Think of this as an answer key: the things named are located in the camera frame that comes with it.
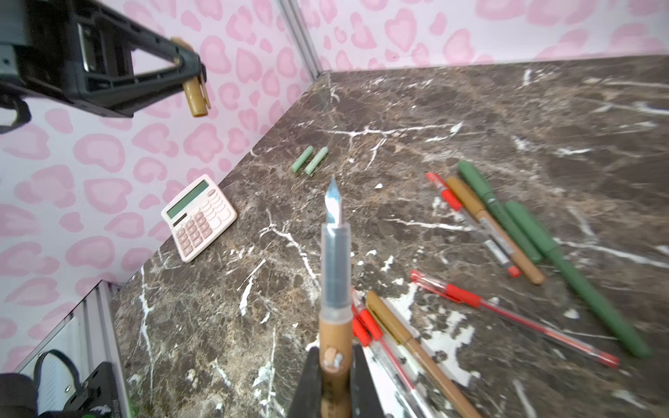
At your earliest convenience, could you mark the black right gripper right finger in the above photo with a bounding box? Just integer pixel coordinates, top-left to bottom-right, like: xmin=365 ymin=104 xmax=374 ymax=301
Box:
xmin=349 ymin=345 xmax=385 ymax=418

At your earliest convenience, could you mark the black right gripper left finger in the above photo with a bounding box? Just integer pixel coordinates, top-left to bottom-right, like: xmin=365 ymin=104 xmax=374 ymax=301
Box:
xmin=287 ymin=348 xmax=322 ymax=418

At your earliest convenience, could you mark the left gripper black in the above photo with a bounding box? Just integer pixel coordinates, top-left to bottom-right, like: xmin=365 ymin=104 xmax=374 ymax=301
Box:
xmin=1 ymin=1 xmax=207 ymax=118

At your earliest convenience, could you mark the brown pen cap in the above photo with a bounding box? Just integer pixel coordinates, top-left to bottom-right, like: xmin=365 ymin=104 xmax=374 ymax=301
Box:
xmin=171 ymin=36 xmax=213 ymax=118

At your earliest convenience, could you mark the green pen cap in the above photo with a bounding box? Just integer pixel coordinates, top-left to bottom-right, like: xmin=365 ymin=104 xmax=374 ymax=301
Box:
xmin=304 ymin=146 xmax=329 ymax=176
xmin=290 ymin=146 xmax=315 ymax=174

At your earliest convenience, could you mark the red gel pen pair lower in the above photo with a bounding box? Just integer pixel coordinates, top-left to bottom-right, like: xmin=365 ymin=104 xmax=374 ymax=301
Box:
xmin=351 ymin=304 xmax=423 ymax=417

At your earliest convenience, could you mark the red gel pen pair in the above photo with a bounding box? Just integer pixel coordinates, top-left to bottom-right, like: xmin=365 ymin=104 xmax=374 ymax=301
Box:
xmin=351 ymin=304 xmax=423 ymax=417
xmin=351 ymin=288 xmax=435 ymax=417

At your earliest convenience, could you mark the red gel pen pair upper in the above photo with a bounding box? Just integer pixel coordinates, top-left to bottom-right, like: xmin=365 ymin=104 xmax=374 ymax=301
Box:
xmin=351 ymin=288 xmax=435 ymax=417

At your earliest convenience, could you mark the brown pen beside red pair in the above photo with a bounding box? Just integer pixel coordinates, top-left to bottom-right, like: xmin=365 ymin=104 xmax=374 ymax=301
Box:
xmin=366 ymin=291 xmax=482 ymax=418

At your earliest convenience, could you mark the single red gel pen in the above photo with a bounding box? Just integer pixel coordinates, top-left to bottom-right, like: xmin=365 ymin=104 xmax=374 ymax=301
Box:
xmin=410 ymin=270 xmax=620 ymax=369

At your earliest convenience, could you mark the red gel pen far cluster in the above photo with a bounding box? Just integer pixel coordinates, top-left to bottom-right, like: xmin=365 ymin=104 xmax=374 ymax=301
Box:
xmin=426 ymin=172 xmax=521 ymax=278

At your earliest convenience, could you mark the green pen far long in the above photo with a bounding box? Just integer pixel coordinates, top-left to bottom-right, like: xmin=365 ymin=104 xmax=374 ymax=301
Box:
xmin=458 ymin=160 xmax=542 ymax=264

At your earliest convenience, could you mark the brown pen far cluster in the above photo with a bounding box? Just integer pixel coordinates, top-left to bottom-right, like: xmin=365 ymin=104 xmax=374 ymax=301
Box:
xmin=445 ymin=176 xmax=545 ymax=286

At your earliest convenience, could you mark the green pen far short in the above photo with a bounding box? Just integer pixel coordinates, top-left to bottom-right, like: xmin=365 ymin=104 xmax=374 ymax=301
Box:
xmin=505 ymin=201 xmax=652 ymax=358

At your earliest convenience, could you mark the pink calculator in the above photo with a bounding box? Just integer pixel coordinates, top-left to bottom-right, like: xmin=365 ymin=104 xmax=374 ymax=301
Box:
xmin=161 ymin=174 xmax=238 ymax=263

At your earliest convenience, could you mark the aluminium frame corner post left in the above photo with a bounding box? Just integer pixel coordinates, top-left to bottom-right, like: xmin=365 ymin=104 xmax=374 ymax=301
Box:
xmin=278 ymin=0 xmax=323 ymax=81

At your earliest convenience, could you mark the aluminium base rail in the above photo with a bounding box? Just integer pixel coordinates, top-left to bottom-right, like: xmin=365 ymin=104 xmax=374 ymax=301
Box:
xmin=14 ymin=280 xmax=133 ymax=417

